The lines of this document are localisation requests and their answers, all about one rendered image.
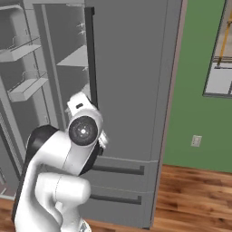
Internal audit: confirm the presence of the grey fridge drawer front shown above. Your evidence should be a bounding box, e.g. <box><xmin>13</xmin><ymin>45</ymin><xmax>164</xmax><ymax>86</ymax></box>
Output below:
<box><xmin>89</xmin><ymin>155</ymin><xmax>160</xmax><ymax>194</ymax></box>
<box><xmin>79</xmin><ymin>184</ymin><xmax>157</xmax><ymax>229</ymax></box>

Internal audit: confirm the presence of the grey fridge door bin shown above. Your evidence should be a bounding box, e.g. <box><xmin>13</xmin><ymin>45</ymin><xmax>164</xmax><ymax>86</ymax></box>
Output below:
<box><xmin>0</xmin><ymin>35</ymin><xmax>43</xmax><ymax>63</ymax></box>
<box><xmin>6</xmin><ymin>70</ymin><xmax>50</xmax><ymax>103</ymax></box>

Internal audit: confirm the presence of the black fridge door handle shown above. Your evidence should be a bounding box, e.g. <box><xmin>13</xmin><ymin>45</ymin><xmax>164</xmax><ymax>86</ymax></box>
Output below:
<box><xmin>83</xmin><ymin>6</ymin><xmax>100</xmax><ymax>111</ymax></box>

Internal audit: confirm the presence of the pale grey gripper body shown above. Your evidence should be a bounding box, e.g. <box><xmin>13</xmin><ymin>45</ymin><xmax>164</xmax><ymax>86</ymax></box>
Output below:
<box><xmin>97</xmin><ymin>129</ymin><xmax>111</xmax><ymax>151</ymax></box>

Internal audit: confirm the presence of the grey fridge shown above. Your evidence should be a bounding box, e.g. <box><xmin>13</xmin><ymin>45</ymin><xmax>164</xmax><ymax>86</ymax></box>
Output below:
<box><xmin>0</xmin><ymin>0</ymin><xmax>185</xmax><ymax>230</ymax></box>

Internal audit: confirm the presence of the grey fridge shelf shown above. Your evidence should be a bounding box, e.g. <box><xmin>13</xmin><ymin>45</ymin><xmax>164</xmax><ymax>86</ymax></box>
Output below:
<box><xmin>56</xmin><ymin>44</ymin><xmax>90</xmax><ymax>68</ymax></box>

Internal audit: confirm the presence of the black fridge drawer handle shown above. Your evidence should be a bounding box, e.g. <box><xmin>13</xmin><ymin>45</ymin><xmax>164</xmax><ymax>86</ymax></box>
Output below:
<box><xmin>90</xmin><ymin>193</ymin><xmax>143</xmax><ymax>206</ymax></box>
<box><xmin>92</xmin><ymin>163</ymin><xmax>145</xmax><ymax>177</ymax></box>

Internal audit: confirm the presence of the grey fridge door with bins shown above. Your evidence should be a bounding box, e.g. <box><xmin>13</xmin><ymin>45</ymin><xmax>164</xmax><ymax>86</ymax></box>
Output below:
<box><xmin>0</xmin><ymin>0</ymin><xmax>66</xmax><ymax>201</ymax></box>

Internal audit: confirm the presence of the white wall outlet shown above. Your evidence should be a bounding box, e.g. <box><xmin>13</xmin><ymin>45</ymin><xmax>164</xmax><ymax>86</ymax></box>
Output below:
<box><xmin>190</xmin><ymin>134</ymin><xmax>203</xmax><ymax>149</ymax></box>

